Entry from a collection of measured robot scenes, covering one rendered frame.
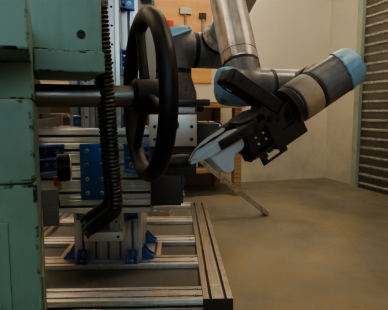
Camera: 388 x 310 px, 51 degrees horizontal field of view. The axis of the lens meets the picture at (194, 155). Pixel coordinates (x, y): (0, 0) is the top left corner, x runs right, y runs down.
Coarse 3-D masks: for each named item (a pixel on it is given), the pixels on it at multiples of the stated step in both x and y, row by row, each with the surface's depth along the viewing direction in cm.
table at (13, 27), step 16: (0, 0) 34; (16, 0) 35; (0, 16) 34; (16, 16) 35; (0, 32) 34; (16, 32) 35; (0, 48) 35; (16, 48) 35; (32, 48) 52; (32, 64) 49; (48, 64) 55; (64, 64) 56; (80, 64) 57; (96, 64) 58; (64, 80) 73; (80, 80) 73
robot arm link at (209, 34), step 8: (248, 0) 108; (256, 0) 111; (248, 8) 112; (208, 24) 129; (200, 32) 132; (208, 32) 126; (200, 40) 129; (208, 40) 126; (216, 40) 125; (208, 48) 127; (216, 48) 126; (200, 56) 129; (208, 56) 130; (216, 56) 129; (200, 64) 132; (208, 64) 132; (216, 64) 133
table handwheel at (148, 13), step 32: (160, 32) 57; (128, 64) 78; (160, 64) 56; (64, 96) 63; (96, 96) 64; (128, 96) 66; (160, 96) 56; (128, 128) 79; (160, 128) 57; (160, 160) 60
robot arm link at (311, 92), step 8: (296, 80) 70; (304, 80) 70; (312, 80) 70; (296, 88) 69; (304, 88) 69; (312, 88) 69; (320, 88) 69; (304, 96) 68; (312, 96) 69; (320, 96) 69; (304, 104) 69; (312, 104) 69; (320, 104) 70; (312, 112) 70
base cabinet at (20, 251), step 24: (0, 192) 42; (24, 192) 43; (0, 216) 43; (24, 216) 44; (0, 240) 43; (24, 240) 44; (0, 264) 43; (24, 264) 44; (0, 288) 43; (24, 288) 44
